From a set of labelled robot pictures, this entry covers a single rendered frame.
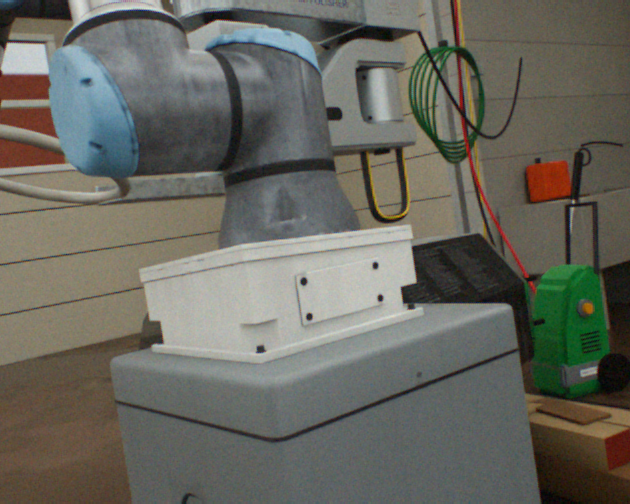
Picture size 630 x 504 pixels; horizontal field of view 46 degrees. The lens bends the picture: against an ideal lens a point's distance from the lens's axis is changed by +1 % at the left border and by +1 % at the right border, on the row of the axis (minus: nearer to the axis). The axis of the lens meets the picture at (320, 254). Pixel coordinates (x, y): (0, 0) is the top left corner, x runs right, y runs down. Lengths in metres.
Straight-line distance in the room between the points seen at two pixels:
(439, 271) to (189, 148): 1.51
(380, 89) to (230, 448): 1.97
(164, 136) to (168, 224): 7.91
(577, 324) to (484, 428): 2.63
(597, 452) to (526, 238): 2.81
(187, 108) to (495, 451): 0.56
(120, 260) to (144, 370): 7.54
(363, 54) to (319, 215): 1.70
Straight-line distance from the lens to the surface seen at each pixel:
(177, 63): 0.89
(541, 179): 5.30
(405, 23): 2.75
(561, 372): 3.54
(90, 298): 8.37
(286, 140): 0.92
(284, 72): 0.94
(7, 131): 1.65
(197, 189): 2.04
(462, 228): 4.77
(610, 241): 5.01
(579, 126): 6.09
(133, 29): 0.90
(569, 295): 3.54
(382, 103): 2.63
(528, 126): 5.54
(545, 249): 4.94
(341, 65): 2.47
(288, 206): 0.91
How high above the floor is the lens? 1.00
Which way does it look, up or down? 3 degrees down
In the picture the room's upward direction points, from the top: 9 degrees counter-clockwise
